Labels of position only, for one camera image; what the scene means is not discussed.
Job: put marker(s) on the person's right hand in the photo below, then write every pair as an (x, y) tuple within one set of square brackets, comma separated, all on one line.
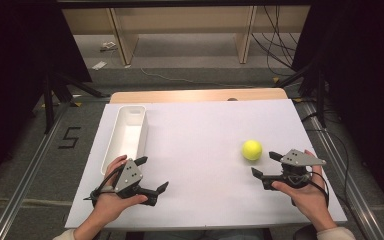
[(308, 200)]

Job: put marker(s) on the wooden shelf unit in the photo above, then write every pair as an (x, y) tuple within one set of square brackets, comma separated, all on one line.
[(186, 20)]

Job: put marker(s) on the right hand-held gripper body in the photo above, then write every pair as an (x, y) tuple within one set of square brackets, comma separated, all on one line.
[(296, 160)]

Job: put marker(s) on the person's left hand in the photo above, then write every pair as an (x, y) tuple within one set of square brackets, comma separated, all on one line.
[(111, 205)]

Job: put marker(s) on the white table mat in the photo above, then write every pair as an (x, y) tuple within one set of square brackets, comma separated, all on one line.
[(196, 150)]

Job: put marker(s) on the yellow tennis ball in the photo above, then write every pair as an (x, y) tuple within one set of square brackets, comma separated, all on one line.
[(252, 150)]

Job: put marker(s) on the black metal stand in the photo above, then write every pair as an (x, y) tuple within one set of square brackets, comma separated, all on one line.
[(320, 100), (49, 106)]

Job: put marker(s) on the white paper slip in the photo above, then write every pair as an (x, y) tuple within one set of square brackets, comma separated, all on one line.
[(99, 65)]

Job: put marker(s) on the small packet on floor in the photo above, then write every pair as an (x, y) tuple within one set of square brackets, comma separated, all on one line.
[(108, 46)]

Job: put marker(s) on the dark curtain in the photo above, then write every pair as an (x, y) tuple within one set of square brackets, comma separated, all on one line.
[(366, 83), (13, 83)]

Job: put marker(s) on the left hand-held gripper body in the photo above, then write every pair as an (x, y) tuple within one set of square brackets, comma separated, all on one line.
[(129, 175)]

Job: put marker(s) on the white oblong plastic bin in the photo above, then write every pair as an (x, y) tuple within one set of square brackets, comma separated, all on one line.
[(126, 136)]

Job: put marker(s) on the wooden table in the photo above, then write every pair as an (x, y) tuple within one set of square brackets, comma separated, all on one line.
[(196, 96)]

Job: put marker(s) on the metal floor rail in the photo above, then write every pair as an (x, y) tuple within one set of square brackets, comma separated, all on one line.
[(23, 186), (343, 180)]

